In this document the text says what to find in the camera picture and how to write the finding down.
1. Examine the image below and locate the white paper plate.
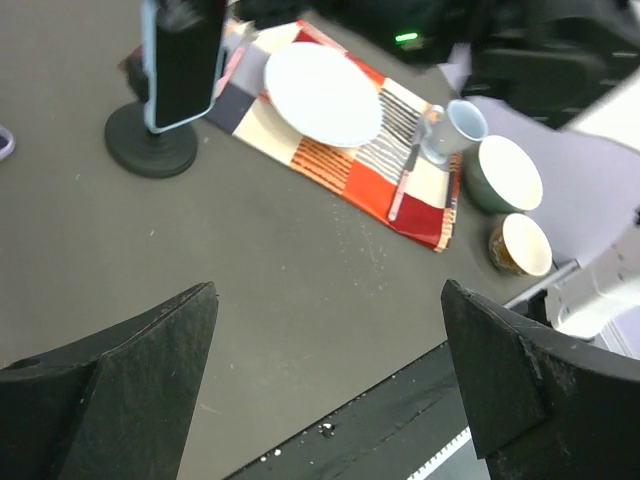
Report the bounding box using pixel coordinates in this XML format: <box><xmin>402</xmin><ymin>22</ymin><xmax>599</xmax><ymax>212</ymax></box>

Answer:
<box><xmin>264</xmin><ymin>42</ymin><xmax>383</xmax><ymax>148</ymax></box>

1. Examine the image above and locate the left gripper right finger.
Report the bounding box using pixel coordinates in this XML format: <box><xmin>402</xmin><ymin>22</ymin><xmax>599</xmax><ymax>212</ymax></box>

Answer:
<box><xmin>441</xmin><ymin>280</ymin><xmax>639</xmax><ymax>479</ymax></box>

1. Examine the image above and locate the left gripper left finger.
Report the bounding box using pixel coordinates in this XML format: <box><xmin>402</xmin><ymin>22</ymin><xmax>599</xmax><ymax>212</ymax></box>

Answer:
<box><xmin>1</xmin><ymin>282</ymin><xmax>218</xmax><ymax>479</ymax></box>

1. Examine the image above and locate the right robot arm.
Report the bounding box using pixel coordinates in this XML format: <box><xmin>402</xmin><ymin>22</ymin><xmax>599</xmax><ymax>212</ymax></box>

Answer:
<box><xmin>234</xmin><ymin>1</ymin><xmax>639</xmax><ymax>340</ymax></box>

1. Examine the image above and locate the white bowl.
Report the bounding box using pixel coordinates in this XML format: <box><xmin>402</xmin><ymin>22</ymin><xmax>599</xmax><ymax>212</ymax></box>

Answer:
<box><xmin>463</xmin><ymin>135</ymin><xmax>544</xmax><ymax>214</ymax></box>

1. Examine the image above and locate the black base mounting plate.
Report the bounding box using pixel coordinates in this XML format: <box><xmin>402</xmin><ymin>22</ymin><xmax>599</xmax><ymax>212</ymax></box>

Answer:
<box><xmin>231</xmin><ymin>344</ymin><xmax>489</xmax><ymax>479</ymax></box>

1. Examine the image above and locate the black phone stand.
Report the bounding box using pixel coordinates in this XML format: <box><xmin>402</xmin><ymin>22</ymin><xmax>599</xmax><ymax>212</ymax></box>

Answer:
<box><xmin>104</xmin><ymin>103</ymin><xmax>199</xmax><ymax>179</ymax></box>

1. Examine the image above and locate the light blue mug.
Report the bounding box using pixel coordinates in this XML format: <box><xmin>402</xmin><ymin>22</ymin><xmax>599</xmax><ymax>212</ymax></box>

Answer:
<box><xmin>419</xmin><ymin>99</ymin><xmax>489</xmax><ymax>165</ymax></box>

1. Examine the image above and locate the blue case phone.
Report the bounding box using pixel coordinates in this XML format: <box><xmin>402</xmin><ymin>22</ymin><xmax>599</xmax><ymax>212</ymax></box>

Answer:
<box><xmin>141</xmin><ymin>0</ymin><xmax>227</xmax><ymax>134</ymax></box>

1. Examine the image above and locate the colourful patterned cloth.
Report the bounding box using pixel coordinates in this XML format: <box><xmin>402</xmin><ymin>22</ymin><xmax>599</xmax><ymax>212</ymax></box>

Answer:
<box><xmin>118</xmin><ymin>18</ymin><xmax>464</xmax><ymax>254</ymax></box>

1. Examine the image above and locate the pink handled knife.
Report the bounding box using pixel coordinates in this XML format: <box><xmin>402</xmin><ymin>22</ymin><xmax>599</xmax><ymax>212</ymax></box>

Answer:
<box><xmin>387</xmin><ymin>119</ymin><xmax>424</xmax><ymax>222</ymax></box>

